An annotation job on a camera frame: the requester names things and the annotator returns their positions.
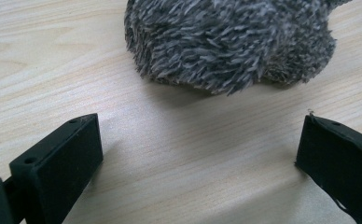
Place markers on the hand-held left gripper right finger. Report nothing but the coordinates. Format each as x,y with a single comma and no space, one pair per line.
341,161

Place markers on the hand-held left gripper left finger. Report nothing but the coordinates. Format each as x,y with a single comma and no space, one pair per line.
64,161

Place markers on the grey fluffy towel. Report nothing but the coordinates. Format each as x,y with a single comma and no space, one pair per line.
229,43

